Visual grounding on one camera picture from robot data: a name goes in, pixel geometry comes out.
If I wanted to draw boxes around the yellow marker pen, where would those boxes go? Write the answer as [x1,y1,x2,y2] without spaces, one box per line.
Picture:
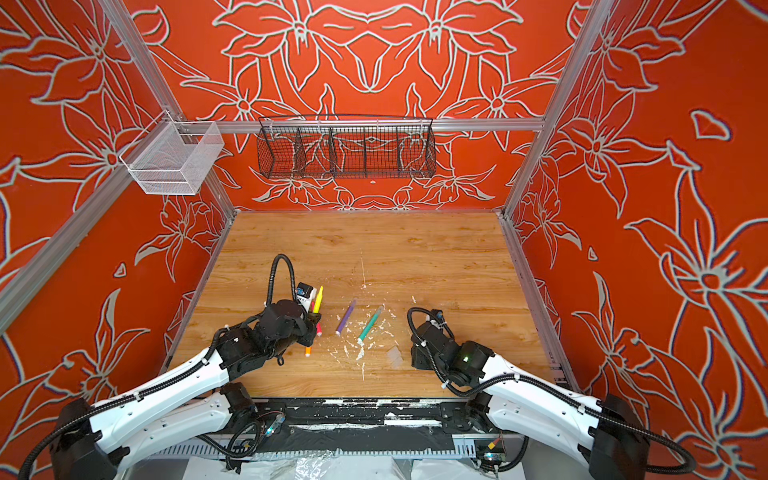
[312,286,324,314]

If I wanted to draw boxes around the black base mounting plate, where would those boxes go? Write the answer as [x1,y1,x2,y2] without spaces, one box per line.
[202,397,517,455]

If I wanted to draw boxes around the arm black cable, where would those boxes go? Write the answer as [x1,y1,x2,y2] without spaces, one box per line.
[406,307,697,475]
[266,253,299,307]

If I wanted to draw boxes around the purple marker pen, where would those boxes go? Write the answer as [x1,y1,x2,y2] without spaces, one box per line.
[335,298,357,336]

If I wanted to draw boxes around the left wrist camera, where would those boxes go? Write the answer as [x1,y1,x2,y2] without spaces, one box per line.
[295,282,318,313]

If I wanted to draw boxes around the white wire basket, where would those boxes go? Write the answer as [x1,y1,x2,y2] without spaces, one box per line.
[118,111,224,196]

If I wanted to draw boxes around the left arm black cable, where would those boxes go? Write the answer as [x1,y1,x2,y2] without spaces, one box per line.
[266,253,299,307]

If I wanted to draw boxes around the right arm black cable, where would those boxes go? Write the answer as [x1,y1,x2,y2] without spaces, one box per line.
[406,307,697,475]

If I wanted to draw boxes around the black wire basket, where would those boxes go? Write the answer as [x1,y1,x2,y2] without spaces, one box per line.
[256,115,437,180]

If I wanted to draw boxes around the green marker pen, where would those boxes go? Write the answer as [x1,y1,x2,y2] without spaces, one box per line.
[357,305,384,345]

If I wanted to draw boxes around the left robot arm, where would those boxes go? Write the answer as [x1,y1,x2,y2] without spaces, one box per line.
[17,299,321,479]

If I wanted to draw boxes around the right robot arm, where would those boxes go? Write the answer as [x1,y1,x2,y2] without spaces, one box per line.
[409,317,697,479]

